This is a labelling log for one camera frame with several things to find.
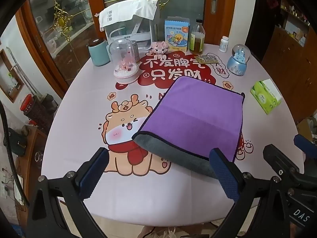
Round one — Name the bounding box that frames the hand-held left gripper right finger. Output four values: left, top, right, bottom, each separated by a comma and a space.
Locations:
209, 147, 289, 238

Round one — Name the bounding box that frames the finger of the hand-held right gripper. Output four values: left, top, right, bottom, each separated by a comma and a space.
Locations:
293, 134, 317, 159
263, 144, 306, 179

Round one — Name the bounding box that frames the green tissue pack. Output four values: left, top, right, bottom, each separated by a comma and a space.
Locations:
250, 79, 282, 115

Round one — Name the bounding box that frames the wooden cabinet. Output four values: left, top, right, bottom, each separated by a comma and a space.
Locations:
268, 0, 317, 120

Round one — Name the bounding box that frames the pink block pig toy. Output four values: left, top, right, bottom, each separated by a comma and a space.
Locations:
151, 41, 171, 55

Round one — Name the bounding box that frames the black bag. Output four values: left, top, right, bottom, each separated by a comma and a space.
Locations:
7, 127, 28, 157

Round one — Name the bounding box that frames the teal canister with dark lid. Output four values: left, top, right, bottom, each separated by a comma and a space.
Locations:
88, 38, 111, 67

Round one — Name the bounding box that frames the small white pill bottle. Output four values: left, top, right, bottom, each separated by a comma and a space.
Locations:
219, 36, 230, 53

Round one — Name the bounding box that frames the glass bottle of yellow liquid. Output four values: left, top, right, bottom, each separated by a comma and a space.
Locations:
189, 18, 206, 55

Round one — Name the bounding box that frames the clear dome with pink figure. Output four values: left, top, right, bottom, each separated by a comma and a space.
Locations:
108, 39, 140, 84

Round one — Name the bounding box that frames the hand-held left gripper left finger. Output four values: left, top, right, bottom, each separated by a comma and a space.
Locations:
26, 147, 110, 238

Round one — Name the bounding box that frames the blue box with duck print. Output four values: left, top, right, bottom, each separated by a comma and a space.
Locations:
164, 17, 191, 53

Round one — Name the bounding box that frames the jar with red lid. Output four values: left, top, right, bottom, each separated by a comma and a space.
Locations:
21, 94, 50, 130

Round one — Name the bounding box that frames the blue castle snow globe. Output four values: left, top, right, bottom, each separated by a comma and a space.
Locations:
227, 44, 251, 76

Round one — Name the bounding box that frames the purple and grey towel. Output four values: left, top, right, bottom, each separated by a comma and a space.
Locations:
131, 76, 245, 179

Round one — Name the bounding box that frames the white cloth bag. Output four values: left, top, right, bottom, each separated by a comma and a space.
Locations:
98, 0, 158, 32

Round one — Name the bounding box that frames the cardboard box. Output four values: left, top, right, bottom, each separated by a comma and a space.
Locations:
296, 118, 317, 142

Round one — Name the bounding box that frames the white countertop appliance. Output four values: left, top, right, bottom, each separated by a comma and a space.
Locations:
104, 2, 159, 52

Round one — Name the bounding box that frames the gold pill blister pack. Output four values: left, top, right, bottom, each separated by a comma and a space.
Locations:
197, 54, 220, 64

